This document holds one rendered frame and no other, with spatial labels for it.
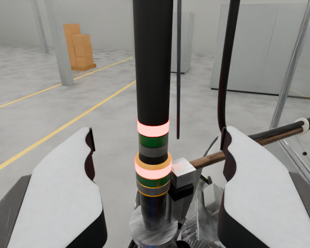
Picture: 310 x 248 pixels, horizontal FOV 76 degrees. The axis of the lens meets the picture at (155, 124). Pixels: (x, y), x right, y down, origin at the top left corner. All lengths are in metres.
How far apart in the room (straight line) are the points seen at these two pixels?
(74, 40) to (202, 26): 6.98
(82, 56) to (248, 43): 5.65
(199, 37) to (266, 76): 7.16
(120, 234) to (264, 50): 4.97
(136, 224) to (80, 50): 8.12
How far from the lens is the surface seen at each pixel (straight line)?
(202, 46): 12.37
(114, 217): 2.19
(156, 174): 0.22
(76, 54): 8.48
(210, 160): 0.29
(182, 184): 0.27
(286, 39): 5.72
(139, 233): 0.31
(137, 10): 0.18
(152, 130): 0.20
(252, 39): 5.62
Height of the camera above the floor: 1.72
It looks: 28 degrees down
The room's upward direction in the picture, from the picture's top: straight up
